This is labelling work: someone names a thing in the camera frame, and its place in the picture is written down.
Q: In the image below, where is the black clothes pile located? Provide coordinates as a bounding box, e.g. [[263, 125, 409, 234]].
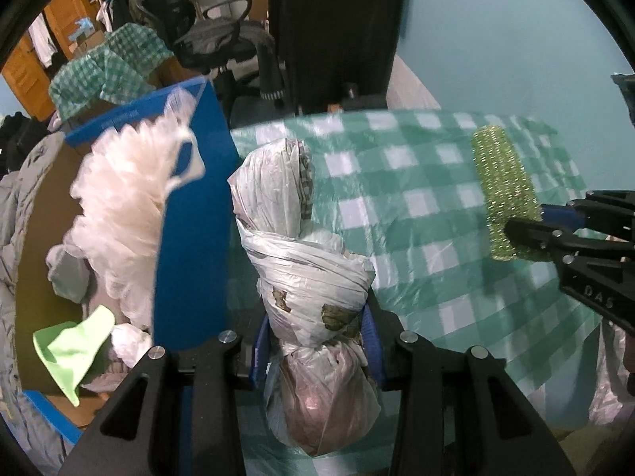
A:
[[0, 111, 50, 177]]

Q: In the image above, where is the grey puffer jacket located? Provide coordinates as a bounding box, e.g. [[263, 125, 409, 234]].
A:
[[0, 131, 65, 457]]

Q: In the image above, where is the blue cardboard box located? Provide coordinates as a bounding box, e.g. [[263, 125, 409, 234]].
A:
[[15, 79, 244, 444]]

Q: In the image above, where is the light grey sock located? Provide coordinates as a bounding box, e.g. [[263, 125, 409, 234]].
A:
[[47, 248, 95, 303]]

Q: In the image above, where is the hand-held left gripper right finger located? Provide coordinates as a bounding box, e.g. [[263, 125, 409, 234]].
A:
[[361, 301, 576, 476]]

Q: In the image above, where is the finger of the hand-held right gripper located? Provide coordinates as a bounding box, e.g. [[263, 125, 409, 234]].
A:
[[504, 217, 635, 265], [542, 190, 635, 240]]

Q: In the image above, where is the wooden cabinet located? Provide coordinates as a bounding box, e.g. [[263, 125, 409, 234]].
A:
[[2, 0, 95, 122]]

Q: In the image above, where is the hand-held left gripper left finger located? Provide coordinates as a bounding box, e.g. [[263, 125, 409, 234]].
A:
[[60, 320, 273, 476]]

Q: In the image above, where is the white plastic bag bundle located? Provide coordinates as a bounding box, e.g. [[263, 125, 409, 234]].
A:
[[228, 138, 383, 459]]

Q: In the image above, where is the green checkered cloth cover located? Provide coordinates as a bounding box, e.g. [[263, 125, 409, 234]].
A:
[[50, 22, 174, 120]]

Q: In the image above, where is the dark grey garment on chair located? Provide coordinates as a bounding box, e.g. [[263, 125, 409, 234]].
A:
[[173, 17, 286, 105]]

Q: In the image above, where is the black office chair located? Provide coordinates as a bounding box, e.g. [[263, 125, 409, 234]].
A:
[[141, 0, 279, 115]]

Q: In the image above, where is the black hanging coat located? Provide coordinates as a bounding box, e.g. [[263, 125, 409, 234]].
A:
[[268, 0, 410, 115]]

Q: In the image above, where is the green glitter sponge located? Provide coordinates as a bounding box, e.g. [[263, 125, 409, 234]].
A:
[[470, 128, 546, 261]]

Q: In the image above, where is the green checkered plastic tablecloth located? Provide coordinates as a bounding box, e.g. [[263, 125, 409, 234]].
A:
[[231, 109, 603, 427]]

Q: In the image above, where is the white hanging shirt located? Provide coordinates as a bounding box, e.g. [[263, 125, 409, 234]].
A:
[[27, 12, 60, 67]]

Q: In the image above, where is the small brown cardboard box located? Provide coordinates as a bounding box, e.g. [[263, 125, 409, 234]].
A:
[[72, 30, 107, 58]]

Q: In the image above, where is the light green cloth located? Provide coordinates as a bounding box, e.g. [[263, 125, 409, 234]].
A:
[[32, 305, 116, 407]]

